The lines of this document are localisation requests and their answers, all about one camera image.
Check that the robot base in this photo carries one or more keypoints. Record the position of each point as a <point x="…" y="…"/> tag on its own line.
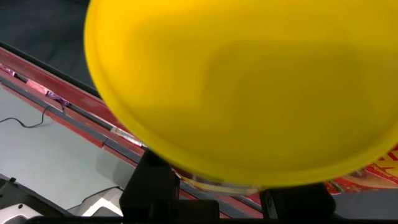
<point x="46" y="205"/>

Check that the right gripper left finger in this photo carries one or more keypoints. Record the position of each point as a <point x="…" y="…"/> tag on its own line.
<point x="149" y="189"/>

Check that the yellow round lidded container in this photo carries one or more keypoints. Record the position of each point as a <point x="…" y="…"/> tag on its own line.
<point x="242" y="93"/>

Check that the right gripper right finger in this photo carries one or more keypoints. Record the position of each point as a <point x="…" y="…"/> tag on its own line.
<point x="298" y="200"/>

